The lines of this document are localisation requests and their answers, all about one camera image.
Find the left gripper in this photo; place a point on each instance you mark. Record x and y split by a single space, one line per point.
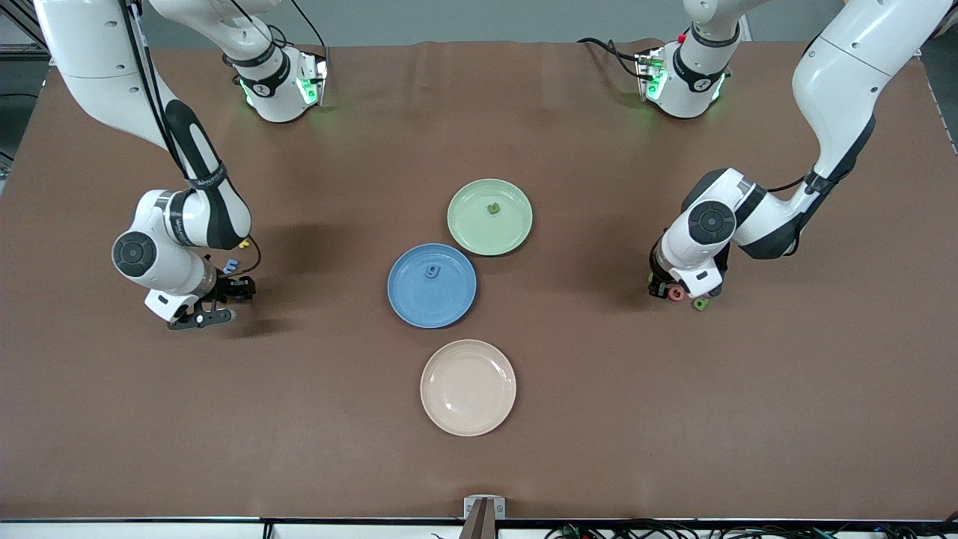
658 281

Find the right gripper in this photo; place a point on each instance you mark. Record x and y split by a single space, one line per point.
230 288

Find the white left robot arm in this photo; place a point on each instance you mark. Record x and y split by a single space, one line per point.
846 75

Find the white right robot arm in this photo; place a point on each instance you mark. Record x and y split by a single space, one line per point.
90 67

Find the pink letter Q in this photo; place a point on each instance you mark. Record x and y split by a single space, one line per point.
676 294

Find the brown table cover sheet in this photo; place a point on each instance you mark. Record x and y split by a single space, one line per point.
299 412

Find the green plate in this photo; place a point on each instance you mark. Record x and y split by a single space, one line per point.
479 224

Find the blue plate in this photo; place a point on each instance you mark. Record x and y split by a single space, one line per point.
432 299

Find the beige plate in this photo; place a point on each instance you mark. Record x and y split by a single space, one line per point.
468 388

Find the grey metal camera bracket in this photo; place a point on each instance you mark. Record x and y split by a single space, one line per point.
484 507

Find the aluminium extrusion frame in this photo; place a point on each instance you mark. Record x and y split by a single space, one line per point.
26 49

